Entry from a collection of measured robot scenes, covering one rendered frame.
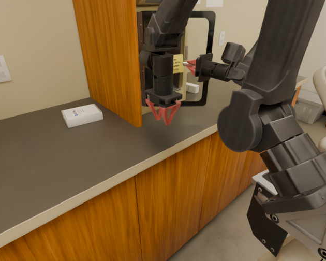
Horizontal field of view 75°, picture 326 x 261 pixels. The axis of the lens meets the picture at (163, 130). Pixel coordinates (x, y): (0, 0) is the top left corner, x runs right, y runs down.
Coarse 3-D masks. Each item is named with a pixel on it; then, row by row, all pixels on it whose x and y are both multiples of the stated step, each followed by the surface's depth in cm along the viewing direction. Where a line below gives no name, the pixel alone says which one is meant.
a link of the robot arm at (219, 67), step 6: (228, 60) 73; (216, 66) 75; (222, 66) 74; (228, 66) 72; (216, 72) 75; (222, 72) 73; (228, 72) 73; (216, 78) 77; (222, 78) 74; (228, 78) 74
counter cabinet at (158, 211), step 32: (192, 160) 100; (224, 160) 124; (256, 160) 164; (128, 192) 79; (160, 192) 93; (192, 192) 113; (224, 192) 145; (64, 224) 65; (96, 224) 74; (128, 224) 86; (160, 224) 104; (192, 224) 130; (0, 256) 55; (32, 256) 62; (64, 256) 70; (96, 256) 81; (128, 256) 96; (160, 256) 118
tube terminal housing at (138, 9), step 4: (136, 8) 81; (140, 8) 83; (144, 8) 84; (148, 8) 85; (152, 8) 86; (156, 8) 87; (144, 108) 104; (148, 108) 105; (156, 108) 109; (144, 112) 105; (148, 112) 107
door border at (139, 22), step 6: (138, 12) 81; (138, 18) 82; (138, 24) 83; (138, 30) 84; (138, 36) 85; (138, 48) 87; (144, 72) 93; (144, 78) 94; (144, 84) 95; (144, 96) 98; (144, 102) 100
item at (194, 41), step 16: (144, 16) 82; (192, 16) 82; (208, 16) 82; (192, 32) 85; (208, 32) 85; (192, 48) 88; (208, 48) 88; (176, 80) 95; (192, 80) 95; (208, 80) 95; (192, 96) 99
